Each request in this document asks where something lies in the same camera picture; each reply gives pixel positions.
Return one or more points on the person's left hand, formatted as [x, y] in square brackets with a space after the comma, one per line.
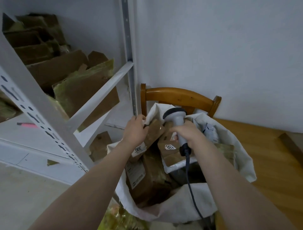
[133, 132]

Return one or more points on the person's right hand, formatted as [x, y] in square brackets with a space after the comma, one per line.
[189, 134]

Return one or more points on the person's right fingers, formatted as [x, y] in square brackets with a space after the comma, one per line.
[175, 129]

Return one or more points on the person's left thumb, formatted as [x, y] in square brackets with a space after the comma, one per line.
[146, 129]

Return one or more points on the grey handheld barcode scanner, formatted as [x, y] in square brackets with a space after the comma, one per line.
[176, 116]

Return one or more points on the white woven sack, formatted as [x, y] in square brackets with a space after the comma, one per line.
[189, 203]

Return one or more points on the person's left forearm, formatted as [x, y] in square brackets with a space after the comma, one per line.
[94, 187]

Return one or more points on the person's right forearm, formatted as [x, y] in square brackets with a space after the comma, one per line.
[232, 187]

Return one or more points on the brown parcel with square label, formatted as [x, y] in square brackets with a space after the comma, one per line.
[155, 131]

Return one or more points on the brown parcel with round sticker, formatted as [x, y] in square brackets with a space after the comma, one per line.
[170, 155]

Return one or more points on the wooden chair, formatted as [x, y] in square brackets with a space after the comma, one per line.
[180, 96]

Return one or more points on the white plastic mailer bag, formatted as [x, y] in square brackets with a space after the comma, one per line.
[210, 132]

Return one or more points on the brown parcel with shipping label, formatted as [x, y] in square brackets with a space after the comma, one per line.
[151, 177]

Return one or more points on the small brown cardboard box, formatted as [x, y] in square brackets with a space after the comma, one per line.
[100, 145]

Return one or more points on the greenish brown taped parcel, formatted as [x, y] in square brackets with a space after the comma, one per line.
[224, 152]

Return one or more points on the pile of brown cardboard parcels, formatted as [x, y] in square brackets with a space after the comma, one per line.
[78, 87]

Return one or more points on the yellow green plastic bag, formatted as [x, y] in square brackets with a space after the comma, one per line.
[118, 219]

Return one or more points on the wooden table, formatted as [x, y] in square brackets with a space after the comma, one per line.
[272, 170]

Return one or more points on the white metal shelf rack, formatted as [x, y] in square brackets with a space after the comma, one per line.
[35, 94]

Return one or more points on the dark wooden strip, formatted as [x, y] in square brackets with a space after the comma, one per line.
[292, 147]

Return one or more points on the pink marker pen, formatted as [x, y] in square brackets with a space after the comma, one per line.
[27, 125]

